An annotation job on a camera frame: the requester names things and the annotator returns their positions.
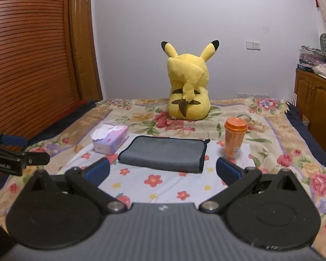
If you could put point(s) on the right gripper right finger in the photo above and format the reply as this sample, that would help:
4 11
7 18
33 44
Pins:
240 181

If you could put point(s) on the dark blue bed sheet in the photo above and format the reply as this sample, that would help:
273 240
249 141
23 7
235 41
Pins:
292 115

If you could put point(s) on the floral bed blanket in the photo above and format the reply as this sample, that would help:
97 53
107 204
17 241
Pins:
282 218

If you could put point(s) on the white wall switch plate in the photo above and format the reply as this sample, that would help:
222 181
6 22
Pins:
251 45

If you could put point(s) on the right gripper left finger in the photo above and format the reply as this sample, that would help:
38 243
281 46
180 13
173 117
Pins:
86 181

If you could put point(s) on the wooden room door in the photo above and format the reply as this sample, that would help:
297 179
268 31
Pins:
86 68

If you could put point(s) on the white fruit print cloth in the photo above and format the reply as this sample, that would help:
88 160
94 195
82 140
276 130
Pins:
131 184

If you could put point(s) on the white wall power strip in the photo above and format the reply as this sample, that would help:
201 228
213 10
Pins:
244 95

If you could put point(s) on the brown slatted wardrobe door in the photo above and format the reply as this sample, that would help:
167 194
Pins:
37 76

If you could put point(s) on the orange lidded cup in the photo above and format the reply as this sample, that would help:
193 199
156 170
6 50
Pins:
235 130

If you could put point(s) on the yellow Pikachu plush toy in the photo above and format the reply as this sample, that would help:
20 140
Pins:
189 78

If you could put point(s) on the wooden sideboard cabinet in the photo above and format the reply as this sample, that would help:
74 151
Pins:
311 102

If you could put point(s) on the purple tissue box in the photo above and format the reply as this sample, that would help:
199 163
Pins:
108 138

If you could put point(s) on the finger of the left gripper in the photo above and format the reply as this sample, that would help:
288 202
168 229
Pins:
36 159
8 140

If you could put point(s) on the purple and grey towel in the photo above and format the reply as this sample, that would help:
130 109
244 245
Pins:
166 153

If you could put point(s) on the stack of folded fabrics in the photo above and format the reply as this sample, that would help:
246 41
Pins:
310 57

